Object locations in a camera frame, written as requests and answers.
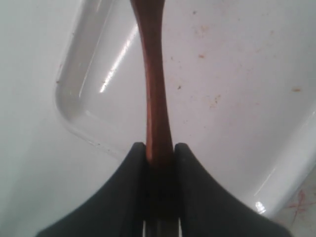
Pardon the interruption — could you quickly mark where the brown wooden spoon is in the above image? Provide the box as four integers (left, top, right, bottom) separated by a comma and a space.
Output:
131, 0, 173, 168

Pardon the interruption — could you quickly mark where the white rectangular plastic tray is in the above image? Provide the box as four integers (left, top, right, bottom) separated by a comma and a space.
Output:
55, 0, 316, 217

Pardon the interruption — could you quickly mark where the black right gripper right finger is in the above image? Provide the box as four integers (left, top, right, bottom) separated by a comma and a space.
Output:
175, 143, 291, 237

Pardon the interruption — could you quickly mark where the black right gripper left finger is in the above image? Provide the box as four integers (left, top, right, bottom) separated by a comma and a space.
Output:
37, 142, 147, 237

